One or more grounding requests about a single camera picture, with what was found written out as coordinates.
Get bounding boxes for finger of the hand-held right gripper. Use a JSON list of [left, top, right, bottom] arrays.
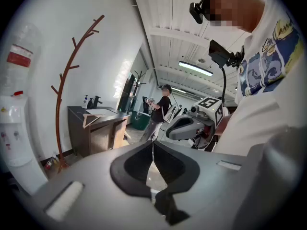
[[165, 115, 214, 141]]

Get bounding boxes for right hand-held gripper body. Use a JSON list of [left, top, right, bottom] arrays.
[[189, 96, 224, 150]]

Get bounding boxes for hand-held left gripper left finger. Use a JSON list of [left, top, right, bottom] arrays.
[[110, 140, 154, 199]]

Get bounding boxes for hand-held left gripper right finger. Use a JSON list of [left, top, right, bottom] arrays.
[[153, 140, 201, 226]]

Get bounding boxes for wooden hanger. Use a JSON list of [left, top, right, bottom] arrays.
[[82, 113, 106, 129]]

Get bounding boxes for brown branch coat rack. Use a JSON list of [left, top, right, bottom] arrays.
[[50, 14, 106, 174]]

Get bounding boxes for person's right forearm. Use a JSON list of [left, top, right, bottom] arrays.
[[214, 114, 237, 136]]

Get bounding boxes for long ceiling light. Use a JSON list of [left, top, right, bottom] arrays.
[[178, 60, 214, 77]]

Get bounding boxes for green bin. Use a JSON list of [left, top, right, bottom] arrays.
[[131, 110, 152, 131]]

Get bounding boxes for dark vanity cabinet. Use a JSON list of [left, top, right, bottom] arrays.
[[67, 105, 130, 158]]

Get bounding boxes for person's white printed shirt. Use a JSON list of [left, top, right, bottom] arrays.
[[212, 0, 307, 157]]

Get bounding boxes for black coat stand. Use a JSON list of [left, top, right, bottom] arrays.
[[127, 70, 147, 115]]

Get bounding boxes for white sink basin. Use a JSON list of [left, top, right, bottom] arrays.
[[85, 108, 118, 116]]

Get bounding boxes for dark framed glass partition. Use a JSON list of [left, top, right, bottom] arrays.
[[117, 71, 135, 113]]

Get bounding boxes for person's head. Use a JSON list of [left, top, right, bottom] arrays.
[[208, 0, 267, 33]]

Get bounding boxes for white water dispenser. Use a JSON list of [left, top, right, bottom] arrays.
[[0, 95, 48, 196]]

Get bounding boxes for clear water jug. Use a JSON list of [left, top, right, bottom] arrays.
[[0, 23, 43, 97]]

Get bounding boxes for black head-worn camera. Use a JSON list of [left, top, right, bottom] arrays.
[[189, 0, 218, 25]]

